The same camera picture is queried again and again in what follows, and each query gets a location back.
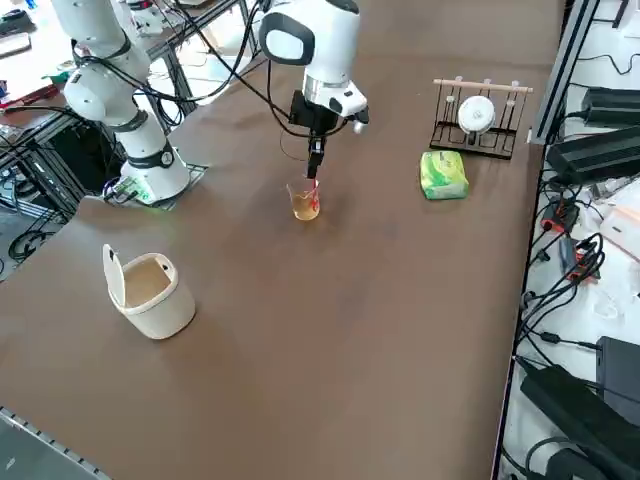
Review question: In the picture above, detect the white cup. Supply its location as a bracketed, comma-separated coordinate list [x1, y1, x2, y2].
[456, 95, 497, 136]

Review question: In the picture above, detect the black equipment box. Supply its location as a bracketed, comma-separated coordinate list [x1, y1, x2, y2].
[49, 119, 126, 196]

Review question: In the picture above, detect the glass beaker with yellow liquid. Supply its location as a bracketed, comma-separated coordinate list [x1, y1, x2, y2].
[285, 178, 322, 222]

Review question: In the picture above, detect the large black power adapter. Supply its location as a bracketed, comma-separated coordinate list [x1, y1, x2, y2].
[519, 364, 640, 480]

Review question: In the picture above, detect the green tissue pack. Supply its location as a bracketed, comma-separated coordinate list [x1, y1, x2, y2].
[418, 150, 471, 202]

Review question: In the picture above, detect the aluminium frame strut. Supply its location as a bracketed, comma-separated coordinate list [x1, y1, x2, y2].
[158, 47, 201, 132]

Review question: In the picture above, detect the cream trash bin with lid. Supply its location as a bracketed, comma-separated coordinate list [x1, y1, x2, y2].
[101, 243, 197, 342]

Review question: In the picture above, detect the orange black connector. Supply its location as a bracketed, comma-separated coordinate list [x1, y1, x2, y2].
[542, 198, 581, 234]

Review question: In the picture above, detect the aluminium profile post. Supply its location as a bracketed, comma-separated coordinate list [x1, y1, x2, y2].
[528, 0, 601, 146]

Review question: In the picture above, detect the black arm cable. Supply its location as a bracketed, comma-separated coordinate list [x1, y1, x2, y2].
[74, 0, 351, 164]

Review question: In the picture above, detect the pink white box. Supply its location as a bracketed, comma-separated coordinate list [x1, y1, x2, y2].
[598, 203, 640, 264]

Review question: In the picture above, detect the aluminium table edge rail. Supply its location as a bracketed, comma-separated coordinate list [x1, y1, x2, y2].
[0, 404, 114, 480]

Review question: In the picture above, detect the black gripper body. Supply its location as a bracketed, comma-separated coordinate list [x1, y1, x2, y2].
[290, 89, 346, 135]

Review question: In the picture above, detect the long black power adapter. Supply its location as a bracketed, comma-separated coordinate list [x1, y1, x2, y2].
[546, 127, 640, 185]

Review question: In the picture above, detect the black wire cup rack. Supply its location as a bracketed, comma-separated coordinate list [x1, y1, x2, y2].
[429, 76, 534, 161]

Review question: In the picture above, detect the orange black plug bundle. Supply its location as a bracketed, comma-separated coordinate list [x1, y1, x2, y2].
[559, 232, 606, 287]

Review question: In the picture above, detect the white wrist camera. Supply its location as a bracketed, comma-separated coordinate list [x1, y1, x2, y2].
[349, 104, 372, 134]

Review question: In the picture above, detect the short black power adapter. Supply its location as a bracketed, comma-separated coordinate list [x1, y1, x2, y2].
[582, 86, 640, 127]

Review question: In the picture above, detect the black cable with ferrite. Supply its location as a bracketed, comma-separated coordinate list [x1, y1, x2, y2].
[514, 319, 601, 361]

